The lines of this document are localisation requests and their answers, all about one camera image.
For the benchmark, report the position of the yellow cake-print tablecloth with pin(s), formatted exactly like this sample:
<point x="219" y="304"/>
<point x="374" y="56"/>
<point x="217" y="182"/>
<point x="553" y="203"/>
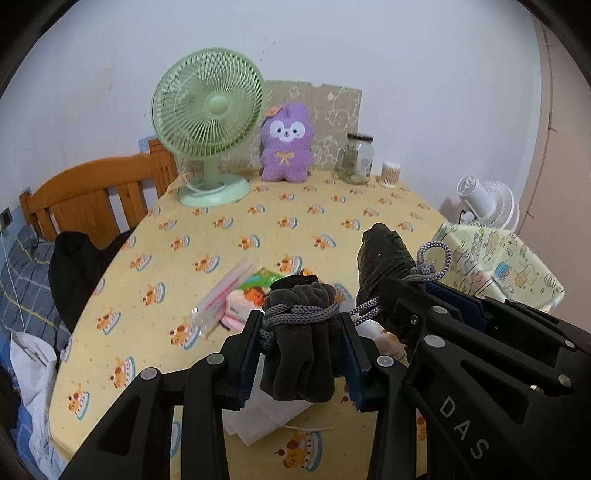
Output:
<point x="139" y="315"/>

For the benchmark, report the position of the purple plush bunny toy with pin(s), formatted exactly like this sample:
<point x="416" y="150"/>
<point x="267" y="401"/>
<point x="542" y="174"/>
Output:
<point x="286" y="136"/>

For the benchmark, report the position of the pastel cartoon-print storage box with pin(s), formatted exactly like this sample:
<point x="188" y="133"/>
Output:
<point x="496" y="263"/>

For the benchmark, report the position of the green orange tissue pack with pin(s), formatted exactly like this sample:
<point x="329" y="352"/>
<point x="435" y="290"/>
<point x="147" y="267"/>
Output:
<point x="263" y="278"/>

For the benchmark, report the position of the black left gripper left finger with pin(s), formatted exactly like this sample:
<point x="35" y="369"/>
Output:
<point x="133" y="438"/>

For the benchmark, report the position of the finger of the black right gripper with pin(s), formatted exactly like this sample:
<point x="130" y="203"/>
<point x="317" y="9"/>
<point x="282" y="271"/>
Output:
<point x="522" y="327"/>
<point x="415" y="315"/>

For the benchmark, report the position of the green desk fan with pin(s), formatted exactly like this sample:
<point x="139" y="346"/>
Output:
<point x="206" y="104"/>

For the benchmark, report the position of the wall power socket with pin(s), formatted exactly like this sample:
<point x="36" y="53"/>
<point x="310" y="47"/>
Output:
<point x="6" y="218"/>

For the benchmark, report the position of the glass jar black lid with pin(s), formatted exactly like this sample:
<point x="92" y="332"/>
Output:
<point x="356" y="159"/>

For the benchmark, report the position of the blue plaid bedding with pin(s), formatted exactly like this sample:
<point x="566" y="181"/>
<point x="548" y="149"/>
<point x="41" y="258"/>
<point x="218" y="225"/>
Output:
<point x="27" y="304"/>

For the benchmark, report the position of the white standing fan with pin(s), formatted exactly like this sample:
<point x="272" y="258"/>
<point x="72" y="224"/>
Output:
<point x="488" y="204"/>

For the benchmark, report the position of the black drawstring pouch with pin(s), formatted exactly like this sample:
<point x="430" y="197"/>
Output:
<point x="385" y="265"/>

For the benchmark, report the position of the clear zip plastic bag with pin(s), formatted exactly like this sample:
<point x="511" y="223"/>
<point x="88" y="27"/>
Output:
<point x="209" y="311"/>

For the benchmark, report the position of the dark grey drawstring pouch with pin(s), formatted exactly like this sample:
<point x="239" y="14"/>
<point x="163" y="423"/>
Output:
<point x="301" y="340"/>

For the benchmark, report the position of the beige cartoon-print board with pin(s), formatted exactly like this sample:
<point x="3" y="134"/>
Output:
<point x="334" y="112"/>

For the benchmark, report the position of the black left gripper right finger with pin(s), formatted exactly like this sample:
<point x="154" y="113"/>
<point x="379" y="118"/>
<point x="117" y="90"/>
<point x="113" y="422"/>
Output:
<point x="377" y="383"/>

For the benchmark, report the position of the cotton swab container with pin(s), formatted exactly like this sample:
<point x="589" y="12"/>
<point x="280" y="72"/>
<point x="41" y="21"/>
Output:
<point x="390" y="175"/>

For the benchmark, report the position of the black chair back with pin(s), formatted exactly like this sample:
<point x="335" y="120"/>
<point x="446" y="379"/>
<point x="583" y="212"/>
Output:
<point x="75" y="268"/>

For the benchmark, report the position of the white cloth on bed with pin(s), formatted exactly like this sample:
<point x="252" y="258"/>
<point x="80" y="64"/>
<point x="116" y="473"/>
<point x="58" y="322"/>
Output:
<point x="34" y="363"/>

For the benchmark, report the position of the pink tissue pack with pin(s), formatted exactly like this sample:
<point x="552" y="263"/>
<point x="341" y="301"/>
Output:
<point x="240" y="313"/>

